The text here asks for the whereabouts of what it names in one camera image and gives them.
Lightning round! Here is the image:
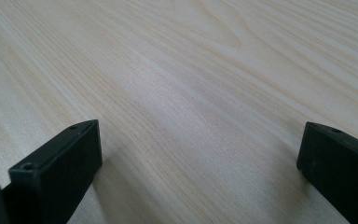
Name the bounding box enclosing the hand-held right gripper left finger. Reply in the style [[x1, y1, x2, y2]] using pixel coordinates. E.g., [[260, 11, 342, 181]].
[[1, 119, 103, 224]]

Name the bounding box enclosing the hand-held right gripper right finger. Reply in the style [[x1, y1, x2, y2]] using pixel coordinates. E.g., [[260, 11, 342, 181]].
[[296, 121, 358, 224]]

